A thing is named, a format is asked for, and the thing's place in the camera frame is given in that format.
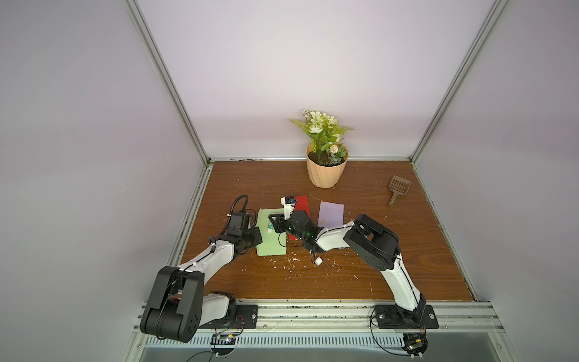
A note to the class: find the artificial flower plant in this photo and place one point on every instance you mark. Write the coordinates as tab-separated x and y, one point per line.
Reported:
326	147

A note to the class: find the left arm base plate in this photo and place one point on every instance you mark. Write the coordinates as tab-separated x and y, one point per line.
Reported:
244	317

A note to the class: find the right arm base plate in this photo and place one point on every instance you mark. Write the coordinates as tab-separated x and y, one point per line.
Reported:
393	317

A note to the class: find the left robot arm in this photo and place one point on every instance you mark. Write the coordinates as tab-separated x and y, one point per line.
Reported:
177	305

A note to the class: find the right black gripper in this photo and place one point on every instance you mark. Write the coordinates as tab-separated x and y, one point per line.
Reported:
284	222

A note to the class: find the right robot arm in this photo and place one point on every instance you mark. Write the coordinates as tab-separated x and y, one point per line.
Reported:
375	244

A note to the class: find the beige flower pot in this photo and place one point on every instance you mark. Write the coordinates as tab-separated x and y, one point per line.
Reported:
325	169

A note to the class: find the purple envelope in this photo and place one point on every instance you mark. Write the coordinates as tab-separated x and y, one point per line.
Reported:
331	215

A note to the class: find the red envelope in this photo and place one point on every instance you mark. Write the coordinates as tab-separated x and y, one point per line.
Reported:
302	203

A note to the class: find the green envelope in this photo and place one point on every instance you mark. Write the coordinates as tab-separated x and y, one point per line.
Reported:
273	244

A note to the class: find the brown plastic scoop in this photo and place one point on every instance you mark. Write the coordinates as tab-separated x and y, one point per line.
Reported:
399	187

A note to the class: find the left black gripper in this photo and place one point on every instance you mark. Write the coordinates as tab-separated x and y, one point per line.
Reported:
255	231

